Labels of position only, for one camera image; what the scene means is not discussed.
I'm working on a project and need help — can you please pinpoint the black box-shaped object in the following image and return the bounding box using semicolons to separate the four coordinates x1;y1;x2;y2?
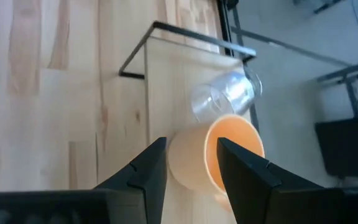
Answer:
314;115;358;180

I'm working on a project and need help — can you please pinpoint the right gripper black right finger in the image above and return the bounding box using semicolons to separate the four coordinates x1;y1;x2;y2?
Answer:
216;137;344;224

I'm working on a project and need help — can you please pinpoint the black metal frame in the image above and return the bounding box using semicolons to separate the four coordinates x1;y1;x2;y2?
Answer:
118;20;260;224

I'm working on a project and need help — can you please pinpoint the long grey metal bar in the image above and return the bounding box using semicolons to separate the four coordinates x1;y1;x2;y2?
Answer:
230;26;354;68

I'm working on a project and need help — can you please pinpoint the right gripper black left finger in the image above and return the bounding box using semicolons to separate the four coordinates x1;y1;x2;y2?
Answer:
94;136;168;224

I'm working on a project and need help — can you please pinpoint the clear glass cup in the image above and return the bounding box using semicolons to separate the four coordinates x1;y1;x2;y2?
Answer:
190;67;264;124

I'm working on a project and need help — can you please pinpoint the orange plastic cup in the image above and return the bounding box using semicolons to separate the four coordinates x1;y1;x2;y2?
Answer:
167;114;265;214

